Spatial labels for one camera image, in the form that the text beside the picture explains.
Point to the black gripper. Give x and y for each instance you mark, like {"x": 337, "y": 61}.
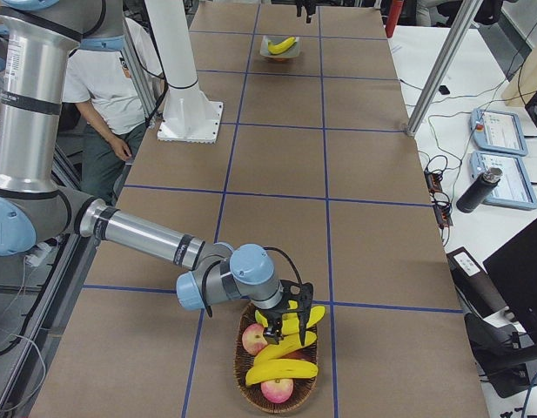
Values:
{"x": 272, "y": 317}
{"x": 305, "y": 6}

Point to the yellow banana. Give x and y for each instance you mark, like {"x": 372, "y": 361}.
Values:
{"x": 280, "y": 368}
{"x": 281, "y": 47}
{"x": 289, "y": 344}
{"x": 291, "y": 321}

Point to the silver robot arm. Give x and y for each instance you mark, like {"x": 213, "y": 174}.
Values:
{"x": 70, "y": 120}

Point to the grey square plate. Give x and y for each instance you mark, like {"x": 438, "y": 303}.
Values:
{"x": 290, "y": 54}

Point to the wicker fruit basket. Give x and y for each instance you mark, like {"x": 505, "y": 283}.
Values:
{"x": 244, "y": 362}

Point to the red apple left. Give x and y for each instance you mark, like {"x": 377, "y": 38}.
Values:
{"x": 253, "y": 340}

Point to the red apple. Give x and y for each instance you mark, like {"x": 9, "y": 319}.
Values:
{"x": 253, "y": 340}
{"x": 277, "y": 390}

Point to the red apple front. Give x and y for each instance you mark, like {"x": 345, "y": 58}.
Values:
{"x": 277, "y": 390}

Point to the red cylinder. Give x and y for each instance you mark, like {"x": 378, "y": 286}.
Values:
{"x": 394, "y": 13}

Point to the small black device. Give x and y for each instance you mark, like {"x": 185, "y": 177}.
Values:
{"x": 444, "y": 89}

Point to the person in white shirt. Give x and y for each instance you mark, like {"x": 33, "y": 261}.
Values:
{"x": 100, "y": 85}

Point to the upper teach pendant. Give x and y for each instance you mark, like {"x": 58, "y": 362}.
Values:
{"x": 498, "y": 131}

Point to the teach pendant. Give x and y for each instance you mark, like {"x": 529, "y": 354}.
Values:
{"x": 498, "y": 131}
{"x": 514, "y": 189}

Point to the black water bottle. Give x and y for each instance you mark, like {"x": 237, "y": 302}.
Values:
{"x": 479, "y": 190}

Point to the black monitor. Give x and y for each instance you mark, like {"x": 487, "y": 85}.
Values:
{"x": 513, "y": 271}

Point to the lower teach pendant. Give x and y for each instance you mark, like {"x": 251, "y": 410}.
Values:
{"x": 514, "y": 189}

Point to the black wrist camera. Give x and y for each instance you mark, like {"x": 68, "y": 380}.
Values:
{"x": 297, "y": 298}

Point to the white pedestal column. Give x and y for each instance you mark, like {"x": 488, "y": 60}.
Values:
{"x": 188, "y": 114}

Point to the aluminium frame post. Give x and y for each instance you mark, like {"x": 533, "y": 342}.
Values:
{"x": 454, "y": 38}

